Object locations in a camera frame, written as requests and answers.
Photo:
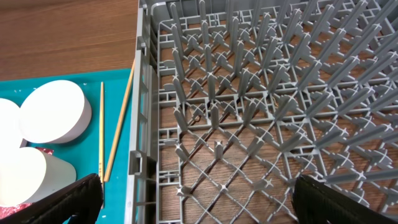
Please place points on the teal serving tray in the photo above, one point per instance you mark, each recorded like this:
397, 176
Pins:
82, 153

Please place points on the left wooden chopstick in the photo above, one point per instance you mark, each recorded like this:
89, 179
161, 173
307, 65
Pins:
101, 137

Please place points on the wooden chopstick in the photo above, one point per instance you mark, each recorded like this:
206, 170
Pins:
101, 137
119, 124

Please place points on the large white plate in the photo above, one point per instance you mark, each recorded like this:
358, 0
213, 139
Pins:
11, 137

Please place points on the white medium bowl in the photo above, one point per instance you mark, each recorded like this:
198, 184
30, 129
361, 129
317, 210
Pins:
56, 112

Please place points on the right wooden chopstick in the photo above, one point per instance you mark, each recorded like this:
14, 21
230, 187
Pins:
119, 124

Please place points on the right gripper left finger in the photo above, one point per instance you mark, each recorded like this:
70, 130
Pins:
79, 202

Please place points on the grey dishwasher rack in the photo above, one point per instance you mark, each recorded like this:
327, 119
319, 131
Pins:
233, 100

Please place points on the white cup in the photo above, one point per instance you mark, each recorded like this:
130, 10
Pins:
29, 175

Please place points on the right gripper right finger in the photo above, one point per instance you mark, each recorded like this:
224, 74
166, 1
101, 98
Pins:
314, 202

